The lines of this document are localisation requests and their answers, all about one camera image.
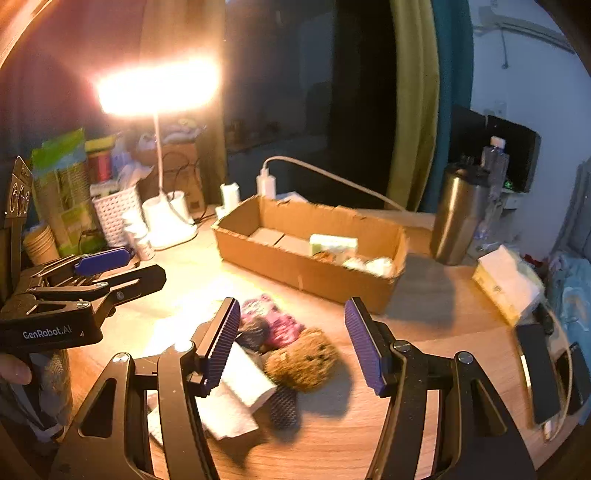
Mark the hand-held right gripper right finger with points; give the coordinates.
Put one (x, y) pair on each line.
(364, 348)

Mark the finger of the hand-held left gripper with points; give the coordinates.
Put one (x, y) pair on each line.
(104, 260)
(143, 277)

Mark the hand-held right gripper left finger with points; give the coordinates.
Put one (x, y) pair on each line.
(220, 353)

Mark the white waffle cloth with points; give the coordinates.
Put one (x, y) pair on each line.
(249, 378)
(226, 415)

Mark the brown plush toy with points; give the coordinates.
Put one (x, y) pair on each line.
(300, 362)

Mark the pink patterned plush toy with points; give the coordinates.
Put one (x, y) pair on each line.
(281, 323)

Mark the pastel soft toys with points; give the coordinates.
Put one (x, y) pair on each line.
(184, 131)

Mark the person's left hand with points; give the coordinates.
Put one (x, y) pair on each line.
(14, 369)

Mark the small white pill bottle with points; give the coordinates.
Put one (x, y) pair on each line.
(144, 247)

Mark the white woven basket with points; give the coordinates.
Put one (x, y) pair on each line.
(115, 214)

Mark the large white pill bottle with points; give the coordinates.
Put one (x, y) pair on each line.
(134, 224)

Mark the white desk lamp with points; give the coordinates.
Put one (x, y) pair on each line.
(168, 221)

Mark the stack of paper cups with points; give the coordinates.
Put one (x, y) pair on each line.
(40, 244)

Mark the green printed bag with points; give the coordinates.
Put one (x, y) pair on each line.
(64, 194)

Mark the white crumpled tissue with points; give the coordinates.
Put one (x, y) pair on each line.
(374, 266)

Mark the red can with yellow lid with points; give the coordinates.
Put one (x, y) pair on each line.
(99, 161)

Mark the clear plastic bag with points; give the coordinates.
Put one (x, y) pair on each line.
(129, 161)

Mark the pale green packet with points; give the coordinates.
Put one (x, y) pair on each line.
(332, 242)

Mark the tall cardboard box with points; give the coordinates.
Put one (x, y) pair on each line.
(189, 170)

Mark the steel tumbler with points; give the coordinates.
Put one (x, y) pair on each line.
(457, 221)

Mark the yellow sponge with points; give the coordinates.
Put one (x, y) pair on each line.
(508, 281)

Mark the black phone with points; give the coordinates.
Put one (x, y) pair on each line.
(538, 374)
(575, 378)

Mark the light blue bedding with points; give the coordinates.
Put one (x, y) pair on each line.
(572, 290)

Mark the clear water bottle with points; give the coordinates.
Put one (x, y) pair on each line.
(495, 159)

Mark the grey padded headboard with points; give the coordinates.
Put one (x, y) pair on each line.
(577, 207)

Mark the black monitor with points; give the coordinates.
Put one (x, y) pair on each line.
(512, 138)

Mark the teal curtain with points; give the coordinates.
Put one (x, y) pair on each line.
(455, 83)

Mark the white air conditioner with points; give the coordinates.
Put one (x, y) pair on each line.
(521, 23)

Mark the white wall socket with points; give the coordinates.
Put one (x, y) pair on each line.
(495, 110)

